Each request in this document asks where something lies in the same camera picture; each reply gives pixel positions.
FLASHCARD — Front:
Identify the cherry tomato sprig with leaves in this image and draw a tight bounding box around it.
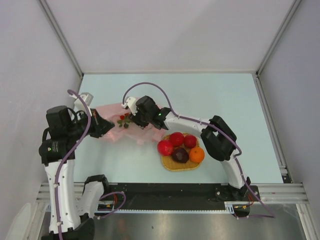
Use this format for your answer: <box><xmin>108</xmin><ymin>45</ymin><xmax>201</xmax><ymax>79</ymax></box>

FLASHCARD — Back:
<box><xmin>117</xmin><ymin>113</ymin><xmax>132</xmax><ymax>129</ymax></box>

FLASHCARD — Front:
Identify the aluminium frame post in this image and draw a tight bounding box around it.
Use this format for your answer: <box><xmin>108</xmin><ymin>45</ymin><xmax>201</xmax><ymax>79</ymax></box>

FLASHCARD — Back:
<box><xmin>255</xmin><ymin>0</ymin><xmax>303</xmax><ymax>77</ymax></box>
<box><xmin>37</xmin><ymin>0</ymin><xmax>84</xmax><ymax>80</ymax></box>

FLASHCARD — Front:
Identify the left aluminium frame post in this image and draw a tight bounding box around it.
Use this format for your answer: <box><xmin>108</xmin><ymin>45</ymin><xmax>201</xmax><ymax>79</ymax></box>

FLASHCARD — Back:
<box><xmin>37</xmin><ymin>0</ymin><xmax>84</xmax><ymax>80</ymax></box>

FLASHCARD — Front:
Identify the front aluminium rail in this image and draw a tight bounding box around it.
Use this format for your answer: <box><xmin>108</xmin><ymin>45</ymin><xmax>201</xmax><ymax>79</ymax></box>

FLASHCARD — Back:
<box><xmin>35</xmin><ymin>182</ymin><xmax>309</xmax><ymax>204</ymax></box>

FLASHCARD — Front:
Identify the white slotted cable duct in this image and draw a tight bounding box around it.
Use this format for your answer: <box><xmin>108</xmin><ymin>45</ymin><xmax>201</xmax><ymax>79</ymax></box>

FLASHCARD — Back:
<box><xmin>114</xmin><ymin>203</ymin><xmax>235</xmax><ymax>215</ymax></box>

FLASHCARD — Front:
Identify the right aluminium frame post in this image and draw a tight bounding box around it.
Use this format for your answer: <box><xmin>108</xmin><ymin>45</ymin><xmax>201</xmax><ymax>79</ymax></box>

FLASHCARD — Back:
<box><xmin>255</xmin><ymin>0</ymin><xmax>303</xmax><ymax>77</ymax></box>

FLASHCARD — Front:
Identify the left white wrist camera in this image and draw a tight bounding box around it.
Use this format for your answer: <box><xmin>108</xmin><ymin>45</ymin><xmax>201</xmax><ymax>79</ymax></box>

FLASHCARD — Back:
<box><xmin>73</xmin><ymin>92</ymin><xmax>94</xmax><ymax>112</ymax></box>

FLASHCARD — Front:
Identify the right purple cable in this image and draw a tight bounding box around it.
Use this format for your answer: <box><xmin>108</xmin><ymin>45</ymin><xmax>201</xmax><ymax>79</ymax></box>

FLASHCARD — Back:
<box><xmin>121</xmin><ymin>81</ymin><xmax>276</xmax><ymax>220</ymax></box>

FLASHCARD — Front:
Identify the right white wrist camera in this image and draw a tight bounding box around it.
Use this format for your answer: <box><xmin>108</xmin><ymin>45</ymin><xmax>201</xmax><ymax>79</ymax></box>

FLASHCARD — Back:
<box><xmin>121</xmin><ymin>97</ymin><xmax>138</xmax><ymax>116</ymax></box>

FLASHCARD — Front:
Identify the red fake tomato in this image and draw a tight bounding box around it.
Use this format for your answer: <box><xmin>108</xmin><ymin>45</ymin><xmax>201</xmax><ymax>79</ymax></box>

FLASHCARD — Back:
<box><xmin>169</xmin><ymin>132</ymin><xmax>185</xmax><ymax>147</ymax></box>

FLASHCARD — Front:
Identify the woven bamboo tray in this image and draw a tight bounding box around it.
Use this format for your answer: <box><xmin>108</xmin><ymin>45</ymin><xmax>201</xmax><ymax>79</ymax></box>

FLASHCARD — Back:
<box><xmin>160</xmin><ymin>133</ymin><xmax>202</xmax><ymax>172</ymax></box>

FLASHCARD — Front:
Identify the red fake pomegranate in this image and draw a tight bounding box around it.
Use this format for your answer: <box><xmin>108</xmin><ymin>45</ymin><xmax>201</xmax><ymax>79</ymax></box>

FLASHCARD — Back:
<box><xmin>183</xmin><ymin>134</ymin><xmax>198</xmax><ymax>149</ymax></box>

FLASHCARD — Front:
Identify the right side aluminium rail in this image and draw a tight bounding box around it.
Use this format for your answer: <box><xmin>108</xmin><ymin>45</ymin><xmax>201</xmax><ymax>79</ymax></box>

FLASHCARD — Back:
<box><xmin>252</xmin><ymin>73</ymin><xmax>293</xmax><ymax>184</ymax></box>

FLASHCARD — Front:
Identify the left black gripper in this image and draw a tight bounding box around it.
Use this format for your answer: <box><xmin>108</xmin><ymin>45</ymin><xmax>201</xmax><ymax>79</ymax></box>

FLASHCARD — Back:
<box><xmin>67</xmin><ymin>108</ymin><xmax>115</xmax><ymax>141</ymax></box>

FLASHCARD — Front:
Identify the pink plastic bag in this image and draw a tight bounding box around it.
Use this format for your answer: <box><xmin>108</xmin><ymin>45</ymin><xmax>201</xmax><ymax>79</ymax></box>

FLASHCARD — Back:
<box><xmin>96</xmin><ymin>103</ymin><xmax>166</xmax><ymax>145</ymax></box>

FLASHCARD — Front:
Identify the aluminium rail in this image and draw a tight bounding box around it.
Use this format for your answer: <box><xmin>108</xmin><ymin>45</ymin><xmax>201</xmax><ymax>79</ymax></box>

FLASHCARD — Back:
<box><xmin>35</xmin><ymin>182</ymin><xmax>309</xmax><ymax>204</ymax></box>
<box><xmin>252</xmin><ymin>73</ymin><xmax>293</xmax><ymax>184</ymax></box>

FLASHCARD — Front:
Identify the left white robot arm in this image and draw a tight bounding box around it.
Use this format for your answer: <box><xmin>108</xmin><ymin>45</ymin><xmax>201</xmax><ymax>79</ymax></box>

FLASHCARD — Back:
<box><xmin>38</xmin><ymin>105</ymin><xmax>115</xmax><ymax>240</ymax></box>

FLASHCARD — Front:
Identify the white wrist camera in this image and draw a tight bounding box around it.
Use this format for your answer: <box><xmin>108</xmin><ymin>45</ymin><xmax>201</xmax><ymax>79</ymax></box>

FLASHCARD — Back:
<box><xmin>121</xmin><ymin>97</ymin><xmax>138</xmax><ymax>116</ymax></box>
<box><xmin>73</xmin><ymin>92</ymin><xmax>94</xmax><ymax>112</ymax></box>

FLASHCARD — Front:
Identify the red fake fruit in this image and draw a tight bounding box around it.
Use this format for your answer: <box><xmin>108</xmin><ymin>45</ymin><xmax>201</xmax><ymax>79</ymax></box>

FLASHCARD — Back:
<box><xmin>171</xmin><ymin>147</ymin><xmax>189</xmax><ymax>164</ymax></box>
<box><xmin>157</xmin><ymin>140</ymin><xmax>174</xmax><ymax>156</ymax></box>

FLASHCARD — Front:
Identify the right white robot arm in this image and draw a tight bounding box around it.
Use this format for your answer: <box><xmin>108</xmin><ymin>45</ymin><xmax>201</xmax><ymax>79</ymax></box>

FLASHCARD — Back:
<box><xmin>122</xmin><ymin>96</ymin><xmax>251</xmax><ymax>201</ymax></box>

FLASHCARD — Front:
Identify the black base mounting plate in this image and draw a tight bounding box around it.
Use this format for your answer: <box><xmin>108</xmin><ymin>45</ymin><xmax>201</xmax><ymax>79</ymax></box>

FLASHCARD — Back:
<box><xmin>102</xmin><ymin>183</ymin><xmax>259</xmax><ymax>210</ymax></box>

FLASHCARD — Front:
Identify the orange fake tangerine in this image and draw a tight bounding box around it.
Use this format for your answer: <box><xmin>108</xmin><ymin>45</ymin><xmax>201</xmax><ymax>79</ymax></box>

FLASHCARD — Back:
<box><xmin>189</xmin><ymin>147</ymin><xmax>205</xmax><ymax>163</ymax></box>

